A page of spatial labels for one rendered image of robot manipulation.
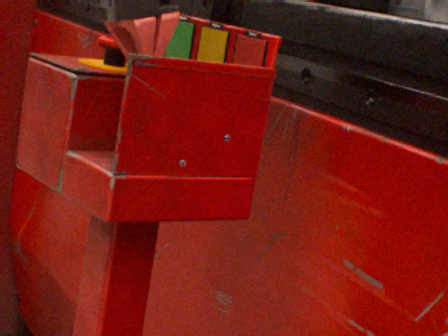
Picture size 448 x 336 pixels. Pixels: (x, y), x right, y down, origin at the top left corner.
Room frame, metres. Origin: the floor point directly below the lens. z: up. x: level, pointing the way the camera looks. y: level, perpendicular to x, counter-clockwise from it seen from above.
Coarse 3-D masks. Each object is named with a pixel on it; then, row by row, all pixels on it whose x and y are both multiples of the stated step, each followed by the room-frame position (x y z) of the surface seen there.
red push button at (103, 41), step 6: (102, 36) 0.94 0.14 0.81; (108, 36) 0.94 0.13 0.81; (102, 42) 0.93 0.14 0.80; (108, 42) 0.93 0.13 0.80; (114, 42) 0.92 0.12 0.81; (108, 48) 0.93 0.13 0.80; (114, 48) 0.92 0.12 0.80; (108, 54) 0.93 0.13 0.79; (114, 54) 0.93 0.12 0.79; (120, 54) 0.93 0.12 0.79; (108, 60) 0.93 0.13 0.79; (114, 60) 0.93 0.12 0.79; (120, 60) 0.93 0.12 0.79; (120, 66) 0.94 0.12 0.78
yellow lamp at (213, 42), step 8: (208, 32) 0.96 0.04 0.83; (216, 32) 0.95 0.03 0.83; (224, 32) 0.94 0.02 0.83; (200, 40) 0.97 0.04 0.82; (208, 40) 0.96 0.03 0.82; (216, 40) 0.95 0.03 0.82; (224, 40) 0.94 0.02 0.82; (200, 48) 0.97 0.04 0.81; (208, 48) 0.96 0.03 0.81; (216, 48) 0.95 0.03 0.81; (224, 48) 0.94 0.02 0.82; (200, 56) 0.97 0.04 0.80; (208, 56) 0.96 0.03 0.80; (216, 56) 0.95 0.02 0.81
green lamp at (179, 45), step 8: (184, 24) 1.00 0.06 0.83; (192, 24) 0.99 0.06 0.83; (176, 32) 1.01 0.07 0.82; (184, 32) 1.00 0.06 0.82; (192, 32) 0.99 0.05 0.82; (176, 40) 1.01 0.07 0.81; (184, 40) 1.00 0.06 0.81; (168, 48) 1.02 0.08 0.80; (176, 48) 1.01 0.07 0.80; (184, 48) 0.99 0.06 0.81; (168, 56) 1.02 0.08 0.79; (176, 56) 1.00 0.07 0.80; (184, 56) 0.99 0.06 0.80
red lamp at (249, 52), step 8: (240, 40) 0.92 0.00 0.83; (248, 40) 0.91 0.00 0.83; (256, 40) 0.90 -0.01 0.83; (240, 48) 0.92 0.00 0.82; (248, 48) 0.91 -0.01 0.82; (256, 48) 0.90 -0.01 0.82; (264, 48) 0.89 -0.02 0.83; (240, 56) 0.92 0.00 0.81; (248, 56) 0.91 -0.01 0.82; (256, 56) 0.90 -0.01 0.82; (240, 64) 0.91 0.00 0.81; (248, 64) 0.90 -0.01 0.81; (256, 64) 0.89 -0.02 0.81
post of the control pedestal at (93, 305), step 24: (96, 240) 0.90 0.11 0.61; (120, 240) 0.88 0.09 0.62; (144, 240) 0.90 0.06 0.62; (96, 264) 0.89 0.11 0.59; (120, 264) 0.88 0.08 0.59; (144, 264) 0.90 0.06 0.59; (96, 288) 0.89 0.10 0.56; (120, 288) 0.88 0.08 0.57; (144, 288) 0.90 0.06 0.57; (96, 312) 0.88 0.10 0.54; (120, 312) 0.89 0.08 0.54; (144, 312) 0.91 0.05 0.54
